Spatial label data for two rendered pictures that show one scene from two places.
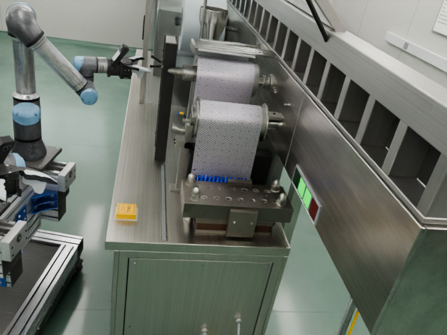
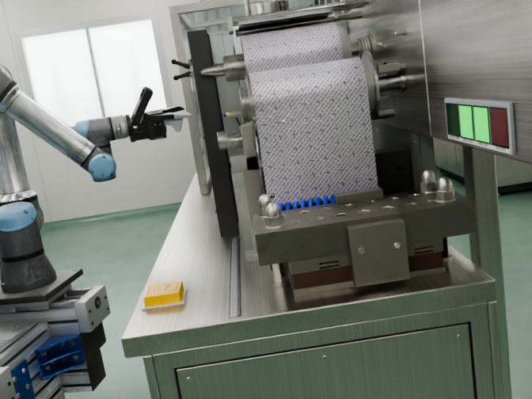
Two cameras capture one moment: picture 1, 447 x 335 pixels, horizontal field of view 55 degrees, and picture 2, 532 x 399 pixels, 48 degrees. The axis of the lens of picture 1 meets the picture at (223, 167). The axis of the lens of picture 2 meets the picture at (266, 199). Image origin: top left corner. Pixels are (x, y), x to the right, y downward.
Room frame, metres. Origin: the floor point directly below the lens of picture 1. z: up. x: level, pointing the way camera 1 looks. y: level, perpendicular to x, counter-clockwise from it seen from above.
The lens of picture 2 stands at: (0.22, -0.12, 1.30)
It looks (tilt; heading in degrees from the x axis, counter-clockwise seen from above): 11 degrees down; 12
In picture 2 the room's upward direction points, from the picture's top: 8 degrees counter-clockwise
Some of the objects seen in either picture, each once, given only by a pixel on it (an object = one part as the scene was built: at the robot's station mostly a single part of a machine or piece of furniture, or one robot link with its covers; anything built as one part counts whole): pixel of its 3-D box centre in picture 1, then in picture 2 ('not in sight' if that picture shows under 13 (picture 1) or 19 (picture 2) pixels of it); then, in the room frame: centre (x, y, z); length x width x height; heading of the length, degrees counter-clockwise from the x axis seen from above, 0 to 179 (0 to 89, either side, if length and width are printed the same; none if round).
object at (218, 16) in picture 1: (213, 14); (267, 13); (2.22, 0.19, 1.50); 0.14 x 0.14 x 0.06
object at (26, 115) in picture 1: (26, 120); (17, 228); (1.72, 0.91, 0.98); 0.13 x 0.12 x 0.14; 26
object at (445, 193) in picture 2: (282, 198); (445, 188); (1.34, -0.23, 1.05); 0.04 x 0.04 x 0.04
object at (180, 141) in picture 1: (180, 157); (248, 192); (1.52, 0.18, 1.05); 0.06 x 0.05 x 0.31; 103
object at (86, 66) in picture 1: (85, 65); (94, 131); (1.95, 0.73, 1.21); 0.11 x 0.08 x 0.09; 116
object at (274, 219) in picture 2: (195, 193); (273, 214); (1.27, 0.08, 1.05); 0.04 x 0.04 x 0.04
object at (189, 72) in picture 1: (189, 72); (236, 67); (1.73, 0.21, 1.33); 0.06 x 0.06 x 0.06; 13
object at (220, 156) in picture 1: (223, 158); (318, 161); (1.46, 0.00, 1.11); 0.23 x 0.01 x 0.18; 103
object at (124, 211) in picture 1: (126, 211); (164, 294); (1.28, 0.32, 0.91); 0.07 x 0.07 x 0.02; 13
